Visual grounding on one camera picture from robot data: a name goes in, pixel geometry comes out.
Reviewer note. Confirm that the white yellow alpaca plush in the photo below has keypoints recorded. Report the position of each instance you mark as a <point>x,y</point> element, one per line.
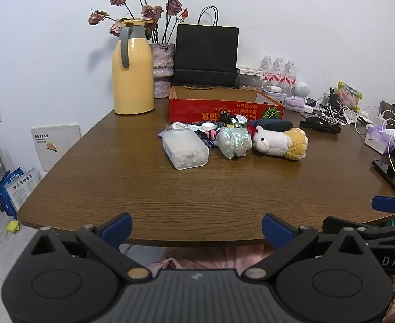
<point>274,141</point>

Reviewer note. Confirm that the white box with purple ribbon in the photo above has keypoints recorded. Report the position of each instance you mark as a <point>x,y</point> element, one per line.
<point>380,139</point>

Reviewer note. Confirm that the clear storage container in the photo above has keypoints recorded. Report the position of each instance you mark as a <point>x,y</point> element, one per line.
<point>249,82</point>

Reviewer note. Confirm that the blue printed bag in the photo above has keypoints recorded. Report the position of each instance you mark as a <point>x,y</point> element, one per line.
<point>4,191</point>

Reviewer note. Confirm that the red cardboard box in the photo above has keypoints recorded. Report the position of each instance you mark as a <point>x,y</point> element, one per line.
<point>197,109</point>

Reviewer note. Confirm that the black paper bag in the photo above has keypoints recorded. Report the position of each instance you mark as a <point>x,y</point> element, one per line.
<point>204,50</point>

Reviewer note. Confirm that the small yellow object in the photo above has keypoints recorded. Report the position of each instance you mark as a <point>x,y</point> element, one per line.
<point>12,227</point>

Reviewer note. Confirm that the white board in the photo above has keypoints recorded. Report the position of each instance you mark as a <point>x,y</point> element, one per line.
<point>54,148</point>

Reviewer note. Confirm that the iridescent glitter pouch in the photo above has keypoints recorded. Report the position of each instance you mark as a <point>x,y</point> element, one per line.
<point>232,141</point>

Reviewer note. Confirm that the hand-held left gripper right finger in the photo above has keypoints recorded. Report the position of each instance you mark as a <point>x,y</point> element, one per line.
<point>278,228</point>

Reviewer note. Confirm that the person's pink clothing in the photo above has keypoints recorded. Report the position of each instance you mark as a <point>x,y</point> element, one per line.
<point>197,259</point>

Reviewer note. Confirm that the white round device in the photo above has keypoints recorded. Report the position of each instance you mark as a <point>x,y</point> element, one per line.
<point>302,89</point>

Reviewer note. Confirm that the clear plastic container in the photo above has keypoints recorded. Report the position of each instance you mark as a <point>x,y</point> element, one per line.
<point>184,148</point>

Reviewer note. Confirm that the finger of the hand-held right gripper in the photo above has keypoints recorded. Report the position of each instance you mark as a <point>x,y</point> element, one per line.
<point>387,204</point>
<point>335,223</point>

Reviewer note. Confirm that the black pouch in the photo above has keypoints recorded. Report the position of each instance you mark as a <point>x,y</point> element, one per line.
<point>320,125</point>

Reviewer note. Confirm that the navy blue cap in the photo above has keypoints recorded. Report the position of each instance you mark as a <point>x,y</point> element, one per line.
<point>274,124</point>

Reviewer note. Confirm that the blue bag with white label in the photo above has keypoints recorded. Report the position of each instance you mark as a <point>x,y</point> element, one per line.
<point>22,188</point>

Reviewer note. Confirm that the black phone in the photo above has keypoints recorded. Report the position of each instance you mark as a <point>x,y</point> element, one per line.
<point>385,171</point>

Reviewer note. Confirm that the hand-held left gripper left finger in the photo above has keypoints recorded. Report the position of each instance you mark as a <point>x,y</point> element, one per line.
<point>118,227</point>

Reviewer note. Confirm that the dried pink rose bouquet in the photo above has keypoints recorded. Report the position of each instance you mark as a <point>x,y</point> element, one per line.
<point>148,11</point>

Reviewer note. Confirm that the yellow pink snack packet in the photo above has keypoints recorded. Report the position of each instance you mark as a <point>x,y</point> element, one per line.
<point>348,96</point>

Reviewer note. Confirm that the yellow thermos jug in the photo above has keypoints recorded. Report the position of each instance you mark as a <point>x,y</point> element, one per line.
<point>133,74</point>

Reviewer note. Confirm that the white plastic tub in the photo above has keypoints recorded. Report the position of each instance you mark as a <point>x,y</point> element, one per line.
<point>274,90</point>

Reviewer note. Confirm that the purple towel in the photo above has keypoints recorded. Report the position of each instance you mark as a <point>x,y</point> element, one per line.
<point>294,103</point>

